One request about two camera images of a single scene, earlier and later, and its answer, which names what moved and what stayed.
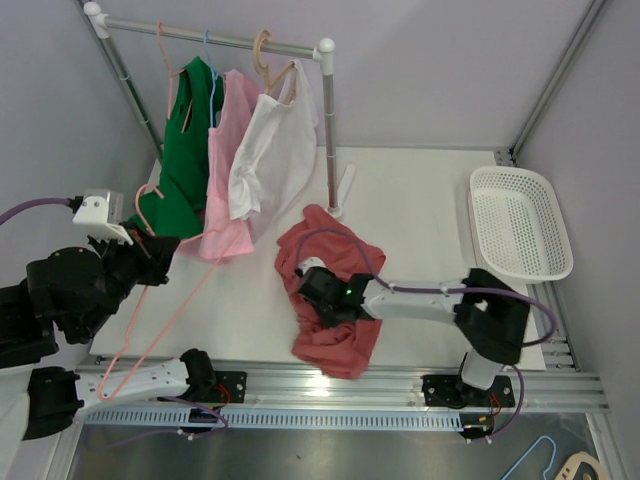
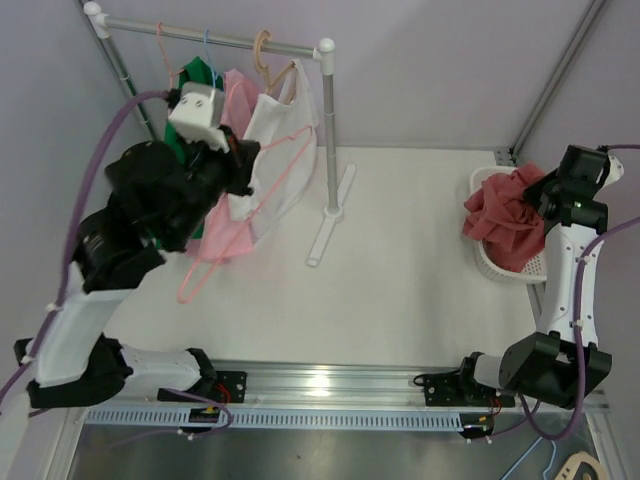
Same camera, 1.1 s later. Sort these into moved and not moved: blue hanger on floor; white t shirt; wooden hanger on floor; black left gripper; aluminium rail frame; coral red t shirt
Moved: black left gripper; coral red t shirt
Not moved: wooden hanger on floor; blue hanger on floor; white t shirt; aluminium rail frame
